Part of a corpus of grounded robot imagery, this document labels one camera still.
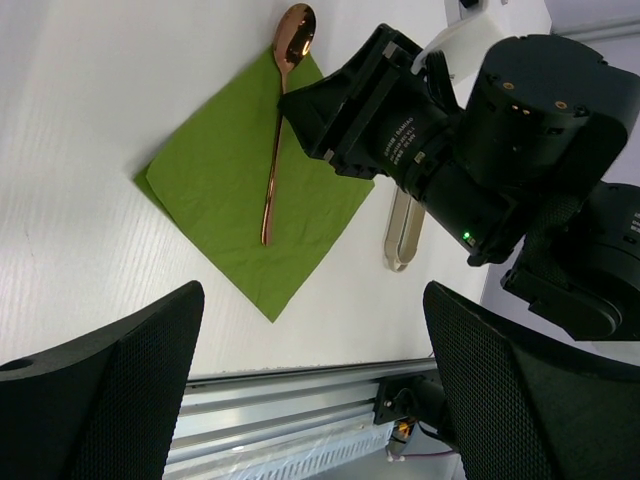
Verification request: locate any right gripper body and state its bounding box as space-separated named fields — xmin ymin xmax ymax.
xmin=324 ymin=24 xmax=513 ymax=260

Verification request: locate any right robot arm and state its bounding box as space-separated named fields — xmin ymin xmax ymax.
xmin=278 ymin=25 xmax=639 ymax=341

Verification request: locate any white slotted cable duct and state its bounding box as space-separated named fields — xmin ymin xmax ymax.
xmin=163 ymin=423 xmax=394 ymax=479

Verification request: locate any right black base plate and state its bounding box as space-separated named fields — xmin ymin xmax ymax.
xmin=373 ymin=374 xmax=456 ymax=445

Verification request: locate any green paper napkin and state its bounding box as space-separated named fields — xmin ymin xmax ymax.
xmin=134 ymin=49 xmax=374 ymax=322

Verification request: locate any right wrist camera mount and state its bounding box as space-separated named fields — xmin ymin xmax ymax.
xmin=423 ymin=1 xmax=506 ymax=84

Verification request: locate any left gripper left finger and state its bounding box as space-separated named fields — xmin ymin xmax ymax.
xmin=1 ymin=281 xmax=205 ymax=479

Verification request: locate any aluminium front rail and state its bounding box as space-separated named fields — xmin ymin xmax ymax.
xmin=167 ymin=358 xmax=436 ymax=468

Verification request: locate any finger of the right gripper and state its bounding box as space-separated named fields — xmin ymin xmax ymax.
xmin=278 ymin=64 xmax=360 ymax=160

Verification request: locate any beige utensil holder tray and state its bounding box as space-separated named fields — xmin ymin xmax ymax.
xmin=383 ymin=187 xmax=425 ymax=273

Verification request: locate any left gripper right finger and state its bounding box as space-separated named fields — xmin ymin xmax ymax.
xmin=423 ymin=281 xmax=639 ymax=479

